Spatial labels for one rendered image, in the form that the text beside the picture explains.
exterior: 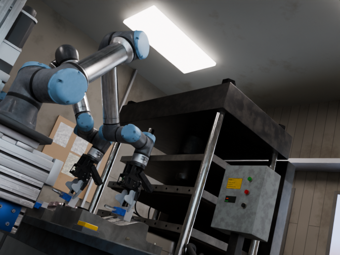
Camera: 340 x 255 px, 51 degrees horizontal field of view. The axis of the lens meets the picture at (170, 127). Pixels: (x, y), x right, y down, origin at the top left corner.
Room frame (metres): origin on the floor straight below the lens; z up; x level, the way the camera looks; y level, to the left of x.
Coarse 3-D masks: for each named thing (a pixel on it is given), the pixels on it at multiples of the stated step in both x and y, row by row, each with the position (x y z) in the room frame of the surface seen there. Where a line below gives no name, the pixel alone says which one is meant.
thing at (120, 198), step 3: (123, 192) 1.60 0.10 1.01; (126, 192) 1.60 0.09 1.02; (129, 192) 1.61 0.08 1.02; (117, 195) 1.59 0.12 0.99; (120, 195) 1.60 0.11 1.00; (123, 195) 1.60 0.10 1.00; (117, 198) 1.60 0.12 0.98; (120, 198) 1.60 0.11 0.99; (123, 198) 1.61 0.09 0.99; (120, 201) 1.61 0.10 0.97; (123, 201) 1.60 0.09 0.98; (120, 204) 1.62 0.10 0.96; (123, 204) 1.61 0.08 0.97; (120, 207) 1.61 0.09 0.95
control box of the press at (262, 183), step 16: (224, 176) 2.15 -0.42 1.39; (240, 176) 2.05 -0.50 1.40; (256, 176) 1.96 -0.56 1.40; (272, 176) 1.96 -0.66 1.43; (224, 192) 2.13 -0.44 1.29; (240, 192) 2.03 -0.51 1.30; (256, 192) 1.94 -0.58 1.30; (272, 192) 1.98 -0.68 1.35; (224, 208) 2.10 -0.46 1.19; (240, 208) 2.01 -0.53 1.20; (256, 208) 1.92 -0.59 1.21; (272, 208) 2.00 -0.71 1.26; (224, 224) 2.08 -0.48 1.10; (240, 224) 1.99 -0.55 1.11; (256, 224) 1.93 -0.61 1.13; (240, 240) 2.06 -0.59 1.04
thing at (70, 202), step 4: (60, 192) 1.71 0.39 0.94; (64, 192) 1.72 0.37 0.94; (60, 196) 1.72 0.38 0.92; (64, 196) 1.71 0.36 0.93; (68, 196) 1.72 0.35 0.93; (72, 196) 1.73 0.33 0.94; (68, 200) 1.73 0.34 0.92; (72, 200) 1.73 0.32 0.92; (76, 200) 1.74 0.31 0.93; (68, 204) 1.73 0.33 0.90; (72, 204) 1.74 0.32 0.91
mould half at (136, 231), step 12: (60, 216) 1.73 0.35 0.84; (72, 216) 1.64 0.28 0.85; (84, 216) 1.60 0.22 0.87; (96, 216) 1.63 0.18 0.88; (108, 216) 1.97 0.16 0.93; (108, 228) 1.68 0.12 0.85; (120, 228) 1.72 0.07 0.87; (132, 228) 1.76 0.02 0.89; (144, 228) 1.80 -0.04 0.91; (120, 240) 1.73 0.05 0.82; (132, 240) 1.77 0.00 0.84; (144, 240) 1.81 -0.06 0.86; (156, 252) 1.87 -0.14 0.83
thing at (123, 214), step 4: (112, 208) 1.55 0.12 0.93; (116, 208) 1.55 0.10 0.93; (120, 208) 1.55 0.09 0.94; (124, 208) 1.58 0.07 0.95; (112, 212) 1.57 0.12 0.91; (116, 212) 1.55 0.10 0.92; (120, 212) 1.55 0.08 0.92; (124, 212) 1.57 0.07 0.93; (128, 212) 1.57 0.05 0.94; (132, 212) 1.58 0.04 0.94; (120, 216) 1.59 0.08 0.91; (124, 216) 1.57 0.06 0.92; (128, 216) 1.58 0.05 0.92; (124, 220) 1.59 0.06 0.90; (128, 220) 1.58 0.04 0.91
